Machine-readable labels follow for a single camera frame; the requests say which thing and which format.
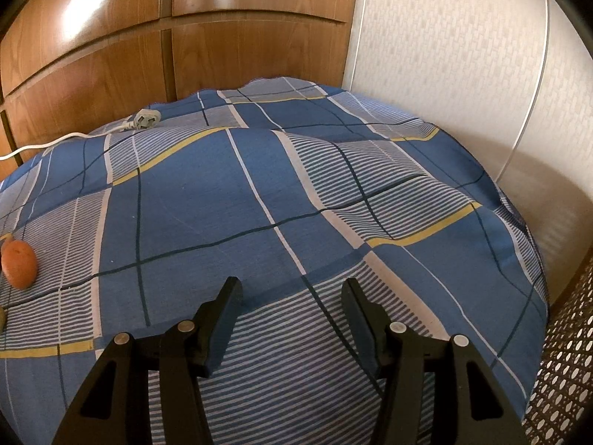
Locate small yellow-green fruit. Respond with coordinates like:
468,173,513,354
0,306,7,333

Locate orange tangerine far right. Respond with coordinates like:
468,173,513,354
1,239,38,290

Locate blue plaid tablecloth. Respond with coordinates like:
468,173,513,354
1,78,548,444

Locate white kettle power cord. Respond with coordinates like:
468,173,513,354
0,108,163,162

